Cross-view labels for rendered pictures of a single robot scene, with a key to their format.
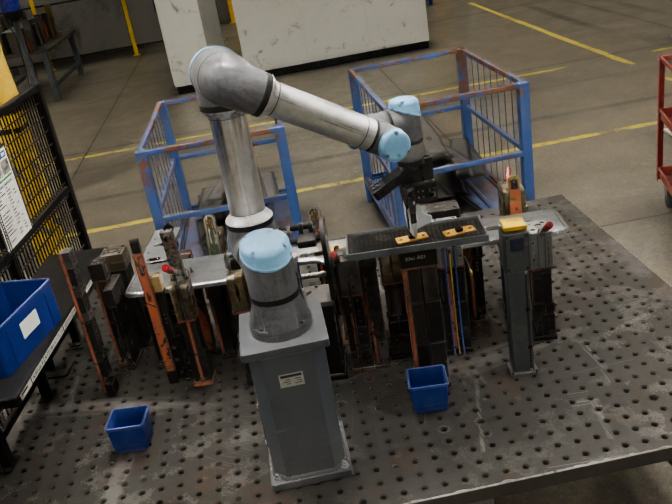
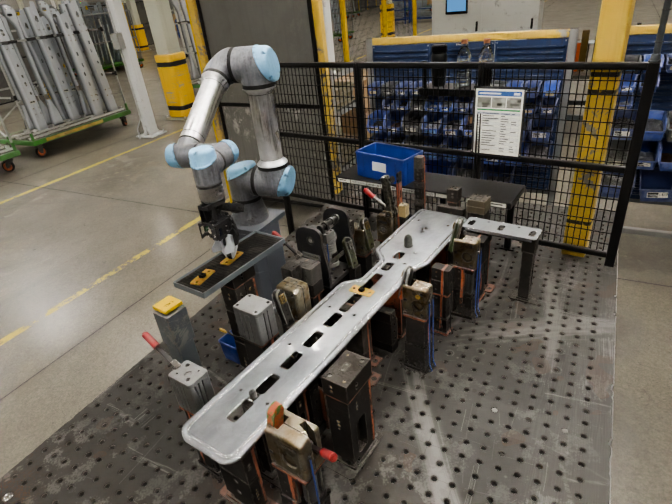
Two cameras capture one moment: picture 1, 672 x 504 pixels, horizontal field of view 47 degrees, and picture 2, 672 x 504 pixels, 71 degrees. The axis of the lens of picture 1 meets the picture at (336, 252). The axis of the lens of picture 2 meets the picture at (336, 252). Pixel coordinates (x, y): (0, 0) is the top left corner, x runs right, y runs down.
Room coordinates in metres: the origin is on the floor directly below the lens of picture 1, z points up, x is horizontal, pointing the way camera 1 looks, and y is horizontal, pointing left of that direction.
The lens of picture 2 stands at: (2.91, -1.12, 1.90)
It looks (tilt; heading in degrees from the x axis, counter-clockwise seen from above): 30 degrees down; 124
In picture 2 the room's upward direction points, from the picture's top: 6 degrees counter-clockwise
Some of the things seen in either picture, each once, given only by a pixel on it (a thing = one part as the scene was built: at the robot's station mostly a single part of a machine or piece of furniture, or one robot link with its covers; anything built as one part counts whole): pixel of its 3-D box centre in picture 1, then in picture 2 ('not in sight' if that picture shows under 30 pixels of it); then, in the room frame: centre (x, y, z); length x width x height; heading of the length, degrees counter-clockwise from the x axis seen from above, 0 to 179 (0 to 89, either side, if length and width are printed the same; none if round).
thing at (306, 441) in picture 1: (296, 394); (259, 259); (1.64, 0.16, 0.90); 0.21 x 0.21 x 0.40; 3
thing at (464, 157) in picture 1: (436, 149); not in sight; (4.65, -0.72, 0.47); 1.20 x 0.80 x 0.95; 5
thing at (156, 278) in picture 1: (169, 326); (404, 242); (2.14, 0.55, 0.88); 0.04 x 0.04 x 0.36; 87
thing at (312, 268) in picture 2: (354, 310); (313, 307); (2.04, -0.02, 0.89); 0.13 x 0.11 x 0.38; 177
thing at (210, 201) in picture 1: (230, 186); not in sight; (4.62, 0.58, 0.47); 1.20 x 0.80 x 0.95; 2
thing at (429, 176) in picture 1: (415, 179); (215, 217); (1.88, -0.23, 1.32); 0.09 x 0.08 x 0.12; 96
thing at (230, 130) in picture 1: (237, 163); (265, 126); (1.77, 0.19, 1.47); 0.15 x 0.12 x 0.55; 15
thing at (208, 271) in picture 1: (343, 249); (360, 295); (2.24, -0.02, 1.00); 1.38 x 0.22 x 0.02; 87
